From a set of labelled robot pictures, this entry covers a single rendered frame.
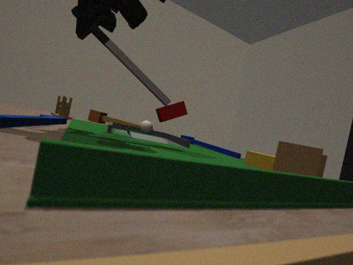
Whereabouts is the white ball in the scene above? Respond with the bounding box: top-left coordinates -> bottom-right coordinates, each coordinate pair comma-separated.
140,120 -> 153,134

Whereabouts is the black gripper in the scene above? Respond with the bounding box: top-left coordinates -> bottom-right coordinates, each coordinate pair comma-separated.
76,0 -> 119,40

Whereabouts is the wooden mallet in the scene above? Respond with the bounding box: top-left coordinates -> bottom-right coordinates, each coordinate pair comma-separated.
88,109 -> 140,128

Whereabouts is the red golf putter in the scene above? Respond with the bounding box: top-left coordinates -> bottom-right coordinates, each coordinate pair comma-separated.
88,23 -> 188,122

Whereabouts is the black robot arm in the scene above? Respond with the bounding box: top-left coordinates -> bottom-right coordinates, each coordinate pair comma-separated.
111,0 -> 147,29

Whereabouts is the green mat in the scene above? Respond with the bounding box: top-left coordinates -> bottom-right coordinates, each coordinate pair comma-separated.
26,119 -> 353,209

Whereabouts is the blue golf putter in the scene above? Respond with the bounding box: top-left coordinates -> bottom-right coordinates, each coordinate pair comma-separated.
181,135 -> 241,159

